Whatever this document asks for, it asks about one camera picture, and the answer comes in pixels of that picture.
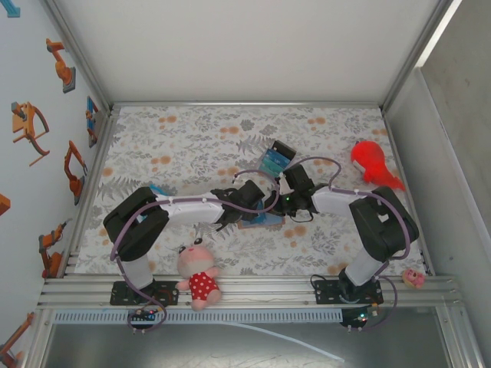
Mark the electronics board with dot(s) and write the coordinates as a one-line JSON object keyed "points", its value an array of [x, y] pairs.
{"points": [[142, 316], [358, 318]]}

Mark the aluminium right frame post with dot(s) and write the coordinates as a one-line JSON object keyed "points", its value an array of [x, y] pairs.
{"points": [[420, 50]]}

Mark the pink doll polka dot dress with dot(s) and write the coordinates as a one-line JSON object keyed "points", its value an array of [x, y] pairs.
{"points": [[199, 285]]}

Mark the left electronics board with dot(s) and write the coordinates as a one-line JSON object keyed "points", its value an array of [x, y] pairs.
{"points": [[142, 316]]}

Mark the small pink bear plush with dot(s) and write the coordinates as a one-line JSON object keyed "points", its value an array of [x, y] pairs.
{"points": [[414, 278]]}

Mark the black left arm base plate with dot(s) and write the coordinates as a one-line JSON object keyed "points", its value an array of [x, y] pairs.
{"points": [[169, 293]]}

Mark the aluminium front frame rail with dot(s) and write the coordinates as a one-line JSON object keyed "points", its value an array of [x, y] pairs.
{"points": [[261, 287]]}

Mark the aluminium frame post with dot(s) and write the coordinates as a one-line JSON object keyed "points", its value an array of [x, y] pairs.
{"points": [[75, 50], [420, 50]]}

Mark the aluminium frame rail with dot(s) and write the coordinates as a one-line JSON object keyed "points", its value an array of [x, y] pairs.
{"points": [[261, 287], [245, 104]]}

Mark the orange block sticker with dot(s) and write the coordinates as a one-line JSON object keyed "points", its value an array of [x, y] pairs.
{"points": [[4, 205]]}

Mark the blue and orange sticker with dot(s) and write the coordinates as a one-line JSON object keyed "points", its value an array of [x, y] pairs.
{"points": [[92, 115]]}

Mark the orange claw machine sticker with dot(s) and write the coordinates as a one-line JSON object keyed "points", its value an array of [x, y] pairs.
{"points": [[25, 122]]}

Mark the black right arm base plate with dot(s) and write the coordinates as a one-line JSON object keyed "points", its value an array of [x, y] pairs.
{"points": [[326, 291]]}

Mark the aluminium back frame rail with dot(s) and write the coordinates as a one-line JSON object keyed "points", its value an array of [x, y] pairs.
{"points": [[245, 104]]}

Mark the floral table mat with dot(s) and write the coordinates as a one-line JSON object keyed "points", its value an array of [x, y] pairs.
{"points": [[230, 245]]}

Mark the pink-framed blue picture book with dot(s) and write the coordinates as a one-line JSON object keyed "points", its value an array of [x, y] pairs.
{"points": [[268, 221]]}

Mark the black card in box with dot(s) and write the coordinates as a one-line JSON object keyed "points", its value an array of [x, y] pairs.
{"points": [[284, 150]]}

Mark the aluminium left frame post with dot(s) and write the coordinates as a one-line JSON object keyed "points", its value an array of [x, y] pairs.
{"points": [[75, 50]]}

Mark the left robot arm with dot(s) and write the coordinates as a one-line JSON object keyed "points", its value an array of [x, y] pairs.
{"points": [[188, 211]]}

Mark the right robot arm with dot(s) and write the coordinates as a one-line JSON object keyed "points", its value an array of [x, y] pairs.
{"points": [[333, 201]]}

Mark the blue tape roll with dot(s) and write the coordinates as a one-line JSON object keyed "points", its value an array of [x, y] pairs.
{"points": [[159, 189]]}

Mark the right electronics board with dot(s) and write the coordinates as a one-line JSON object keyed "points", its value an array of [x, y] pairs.
{"points": [[358, 318]]}

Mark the thin white plastic strip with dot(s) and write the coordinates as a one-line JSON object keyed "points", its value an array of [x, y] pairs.
{"points": [[291, 338]]}

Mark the aluminium left side rail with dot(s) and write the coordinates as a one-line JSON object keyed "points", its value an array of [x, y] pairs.
{"points": [[99, 153]]}

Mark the red plush toy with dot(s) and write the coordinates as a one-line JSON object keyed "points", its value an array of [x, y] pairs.
{"points": [[374, 161]]}

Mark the green card in box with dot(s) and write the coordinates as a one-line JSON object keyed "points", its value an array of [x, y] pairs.
{"points": [[272, 165]]}

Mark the blue card in box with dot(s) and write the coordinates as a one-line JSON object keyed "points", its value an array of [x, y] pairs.
{"points": [[273, 156]]}

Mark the blue bracket wall sticker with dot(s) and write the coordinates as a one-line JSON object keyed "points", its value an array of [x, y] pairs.
{"points": [[13, 9]]}

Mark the teal and black box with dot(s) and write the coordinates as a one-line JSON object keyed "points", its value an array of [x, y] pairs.
{"points": [[278, 157]]}

